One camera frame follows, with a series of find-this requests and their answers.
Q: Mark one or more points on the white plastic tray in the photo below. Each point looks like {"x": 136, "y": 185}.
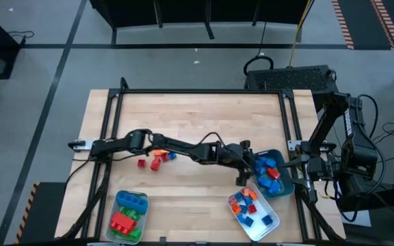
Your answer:
{"x": 256, "y": 234}

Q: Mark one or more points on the large red building block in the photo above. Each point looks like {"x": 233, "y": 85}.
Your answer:
{"x": 123, "y": 223}

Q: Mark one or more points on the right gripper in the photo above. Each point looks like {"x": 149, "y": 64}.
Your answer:
{"x": 316, "y": 169}

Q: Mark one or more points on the small blue building block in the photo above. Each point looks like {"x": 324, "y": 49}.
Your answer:
{"x": 243, "y": 209}
{"x": 248, "y": 221}
{"x": 172, "y": 156}
{"x": 238, "y": 197}
{"x": 240, "y": 217}
{"x": 267, "y": 220}
{"x": 248, "y": 200}

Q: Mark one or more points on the small red building block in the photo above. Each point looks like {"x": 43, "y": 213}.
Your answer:
{"x": 233, "y": 202}
{"x": 141, "y": 163}
{"x": 165, "y": 158}
{"x": 252, "y": 208}

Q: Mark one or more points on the medium blue building block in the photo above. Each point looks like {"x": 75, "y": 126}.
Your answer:
{"x": 265, "y": 182}
{"x": 270, "y": 162}
{"x": 275, "y": 187}
{"x": 261, "y": 169}

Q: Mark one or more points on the black metal table frame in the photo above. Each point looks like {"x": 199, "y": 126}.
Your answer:
{"x": 200, "y": 91}

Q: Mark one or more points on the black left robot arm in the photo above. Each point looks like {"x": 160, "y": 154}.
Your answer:
{"x": 183, "y": 148}

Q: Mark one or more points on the medium red building block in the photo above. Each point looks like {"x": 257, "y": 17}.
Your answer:
{"x": 155, "y": 164}
{"x": 274, "y": 173}

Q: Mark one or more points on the long green building block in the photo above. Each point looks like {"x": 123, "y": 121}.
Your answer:
{"x": 136, "y": 235}

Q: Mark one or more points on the teal plastic tray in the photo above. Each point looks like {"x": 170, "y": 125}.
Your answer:
{"x": 287, "y": 184}

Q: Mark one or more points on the black perforated computer case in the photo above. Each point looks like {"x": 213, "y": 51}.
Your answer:
{"x": 286, "y": 80}

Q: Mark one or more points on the silver mounting plate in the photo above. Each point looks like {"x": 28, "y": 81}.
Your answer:
{"x": 292, "y": 144}
{"x": 84, "y": 144}

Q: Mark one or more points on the light grey plastic tray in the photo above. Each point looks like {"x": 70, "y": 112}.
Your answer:
{"x": 144, "y": 220}

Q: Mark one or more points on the small orange building block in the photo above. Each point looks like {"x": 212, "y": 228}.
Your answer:
{"x": 159, "y": 152}
{"x": 246, "y": 191}
{"x": 236, "y": 209}
{"x": 253, "y": 195}

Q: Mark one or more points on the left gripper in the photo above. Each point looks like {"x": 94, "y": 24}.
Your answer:
{"x": 234, "y": 157}

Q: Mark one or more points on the black mat orange striped edge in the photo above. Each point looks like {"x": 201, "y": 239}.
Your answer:
{"x": 46, "y": 212}
{"x": 361, "y": 20}

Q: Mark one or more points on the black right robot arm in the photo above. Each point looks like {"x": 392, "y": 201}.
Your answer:
{"x": 357, "y": 153}

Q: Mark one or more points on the white paper sheet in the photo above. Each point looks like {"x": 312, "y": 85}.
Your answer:
{"x": 359, "y": 218}

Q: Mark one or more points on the large blue building block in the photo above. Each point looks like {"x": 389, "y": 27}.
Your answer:
{"x": 132, "y": 202}

